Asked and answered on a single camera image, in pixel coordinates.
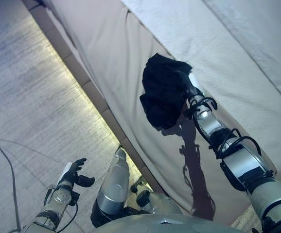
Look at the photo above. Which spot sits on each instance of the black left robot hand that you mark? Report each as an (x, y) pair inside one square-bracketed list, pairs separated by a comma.
[(71, 174)]

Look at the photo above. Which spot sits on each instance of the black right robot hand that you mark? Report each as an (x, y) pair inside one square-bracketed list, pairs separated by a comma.
[(191, 85)]

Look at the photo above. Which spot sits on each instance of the black garment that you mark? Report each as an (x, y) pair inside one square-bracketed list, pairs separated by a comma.
[(162, 92)]

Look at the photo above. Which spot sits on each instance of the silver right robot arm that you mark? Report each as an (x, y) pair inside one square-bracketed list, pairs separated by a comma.
[(242, 160)]

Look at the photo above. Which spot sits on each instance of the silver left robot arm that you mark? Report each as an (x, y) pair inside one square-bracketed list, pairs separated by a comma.
[(57, 201)]

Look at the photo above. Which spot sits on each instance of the beige upholstered bed base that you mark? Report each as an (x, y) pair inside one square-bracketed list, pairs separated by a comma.
[(82, 72)]

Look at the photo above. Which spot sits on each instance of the textured white coverlet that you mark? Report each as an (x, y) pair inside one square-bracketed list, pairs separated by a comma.
[(203, 43)]

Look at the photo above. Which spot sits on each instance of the silver left robot leg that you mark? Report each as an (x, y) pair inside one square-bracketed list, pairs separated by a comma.
[(113, 184)]

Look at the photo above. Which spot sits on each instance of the silver robot leg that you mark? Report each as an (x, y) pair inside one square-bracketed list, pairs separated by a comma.
[(144, 200), (113, 184)]

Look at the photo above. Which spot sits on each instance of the silver right robot leg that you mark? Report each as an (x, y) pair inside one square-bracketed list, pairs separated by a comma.
[(144, 200)]

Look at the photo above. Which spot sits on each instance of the grey robot torso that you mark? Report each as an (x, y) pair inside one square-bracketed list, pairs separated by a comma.
[(167, 224)]

